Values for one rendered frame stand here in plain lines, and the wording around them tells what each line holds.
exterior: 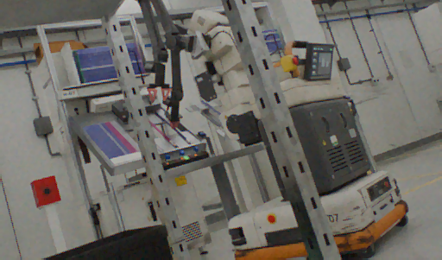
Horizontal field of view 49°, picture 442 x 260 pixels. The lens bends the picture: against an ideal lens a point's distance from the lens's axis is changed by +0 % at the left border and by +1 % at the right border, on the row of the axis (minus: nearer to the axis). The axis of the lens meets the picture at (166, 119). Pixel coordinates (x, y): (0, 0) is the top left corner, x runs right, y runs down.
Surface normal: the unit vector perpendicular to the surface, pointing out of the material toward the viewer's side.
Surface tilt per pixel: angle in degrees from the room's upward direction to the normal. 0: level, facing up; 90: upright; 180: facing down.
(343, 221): 90
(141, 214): 90
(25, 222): 90
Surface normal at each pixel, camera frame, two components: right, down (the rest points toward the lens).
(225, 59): -0.66, 0.09
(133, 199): 0.43, -0.26
